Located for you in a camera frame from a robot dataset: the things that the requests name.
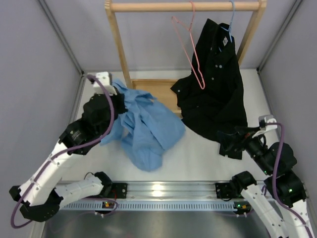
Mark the black shirt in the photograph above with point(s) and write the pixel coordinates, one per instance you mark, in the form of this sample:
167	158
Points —
211	97

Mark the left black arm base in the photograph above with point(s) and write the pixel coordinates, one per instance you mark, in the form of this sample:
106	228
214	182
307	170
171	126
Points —
118	191

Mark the blue wire hanger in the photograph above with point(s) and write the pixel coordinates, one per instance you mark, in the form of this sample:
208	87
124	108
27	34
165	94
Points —
227	31

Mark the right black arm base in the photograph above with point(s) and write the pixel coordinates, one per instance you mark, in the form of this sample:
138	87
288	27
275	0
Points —
224	191

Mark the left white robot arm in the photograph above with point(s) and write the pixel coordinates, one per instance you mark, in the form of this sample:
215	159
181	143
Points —
40	197

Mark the grey slotted cable duct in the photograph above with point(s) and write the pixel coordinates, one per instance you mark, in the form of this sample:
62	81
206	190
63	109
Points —
85	205

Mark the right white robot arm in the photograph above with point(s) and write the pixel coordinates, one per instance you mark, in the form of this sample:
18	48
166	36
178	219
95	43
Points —
281	204

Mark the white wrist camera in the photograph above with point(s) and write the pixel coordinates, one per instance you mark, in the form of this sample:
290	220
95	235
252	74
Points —
266	123
105	78

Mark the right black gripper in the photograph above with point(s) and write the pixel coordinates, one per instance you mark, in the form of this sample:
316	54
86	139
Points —
228	139

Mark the aluminium frame rail left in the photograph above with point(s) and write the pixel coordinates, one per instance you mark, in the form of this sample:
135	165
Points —
60	35

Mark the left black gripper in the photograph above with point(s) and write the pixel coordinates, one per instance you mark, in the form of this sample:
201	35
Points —
120	98

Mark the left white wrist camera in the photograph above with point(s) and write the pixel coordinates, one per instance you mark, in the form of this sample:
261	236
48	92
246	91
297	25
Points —
105	78

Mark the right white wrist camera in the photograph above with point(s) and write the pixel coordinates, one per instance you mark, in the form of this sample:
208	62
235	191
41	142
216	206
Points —
266	123

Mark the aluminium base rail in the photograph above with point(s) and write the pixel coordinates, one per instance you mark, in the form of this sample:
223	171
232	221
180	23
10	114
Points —
177	190

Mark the light blue shirt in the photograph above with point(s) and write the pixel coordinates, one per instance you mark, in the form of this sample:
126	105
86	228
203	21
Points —
147	130

